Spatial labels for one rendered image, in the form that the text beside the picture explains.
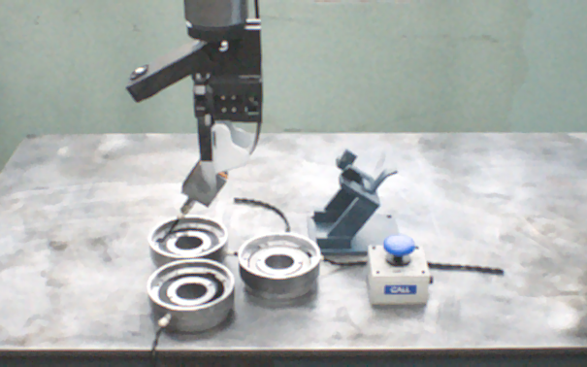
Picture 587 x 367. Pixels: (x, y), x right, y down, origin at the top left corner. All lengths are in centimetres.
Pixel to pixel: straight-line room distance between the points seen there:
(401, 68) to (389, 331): 175
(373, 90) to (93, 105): 92
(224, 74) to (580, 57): 194
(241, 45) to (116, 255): 36
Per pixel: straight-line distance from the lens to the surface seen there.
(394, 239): 102
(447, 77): 270
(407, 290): 102
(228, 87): 96
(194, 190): 105
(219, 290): 101
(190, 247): 113
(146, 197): 128
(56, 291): 110
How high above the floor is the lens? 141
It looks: 28 degrees down
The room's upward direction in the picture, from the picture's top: straight up
